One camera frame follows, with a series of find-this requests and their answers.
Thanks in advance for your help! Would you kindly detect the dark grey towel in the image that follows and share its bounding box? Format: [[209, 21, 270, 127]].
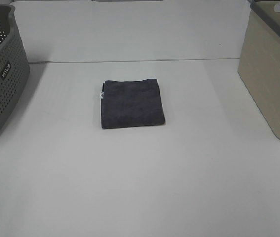
[[101, 79, 165, 129]]

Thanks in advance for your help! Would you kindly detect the beige plastic storage basket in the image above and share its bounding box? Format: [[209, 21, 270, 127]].
[[238, 0, 280, 140]]

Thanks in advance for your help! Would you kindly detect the grey perforated plastic basket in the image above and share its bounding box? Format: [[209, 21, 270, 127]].
[[0, 4, 30, 132]]

